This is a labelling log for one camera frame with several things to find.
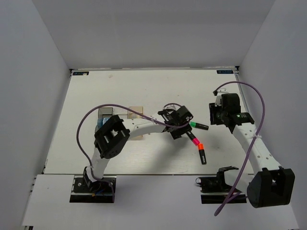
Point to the clear plastic container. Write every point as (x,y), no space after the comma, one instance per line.
(122,113)

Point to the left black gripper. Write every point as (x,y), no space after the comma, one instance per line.
(176,134)

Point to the left blue corner label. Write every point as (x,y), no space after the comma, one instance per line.
(80,73)

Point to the blue stationery block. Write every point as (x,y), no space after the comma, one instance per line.
(101,121)

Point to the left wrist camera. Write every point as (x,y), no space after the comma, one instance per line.
(171,106)

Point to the green highlighter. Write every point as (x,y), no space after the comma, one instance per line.
(199,126)

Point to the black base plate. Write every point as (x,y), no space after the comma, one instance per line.
(100,193)
(212,191)

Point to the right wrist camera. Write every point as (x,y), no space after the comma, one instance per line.
(218,94)

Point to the blue corner label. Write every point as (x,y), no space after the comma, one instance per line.
(223,71)
(80,73)

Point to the orange highlighter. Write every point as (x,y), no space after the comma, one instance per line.
(202,154)

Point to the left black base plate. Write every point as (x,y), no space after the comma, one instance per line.
(100,193)

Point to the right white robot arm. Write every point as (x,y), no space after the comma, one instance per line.
(271,184)

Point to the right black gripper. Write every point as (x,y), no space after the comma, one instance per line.
(212,109)

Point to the right blue corner label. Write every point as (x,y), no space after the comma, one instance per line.
(223,71)

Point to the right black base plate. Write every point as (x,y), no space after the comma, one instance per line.
(212,191)

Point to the dark grey plastic container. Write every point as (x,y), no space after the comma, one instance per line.
(104,112)

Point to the pink highlighter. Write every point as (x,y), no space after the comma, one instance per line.
(193,138)

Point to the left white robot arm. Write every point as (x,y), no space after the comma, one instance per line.
(111,136)

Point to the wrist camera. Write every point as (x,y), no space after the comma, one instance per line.
(218,94)
(171,106)

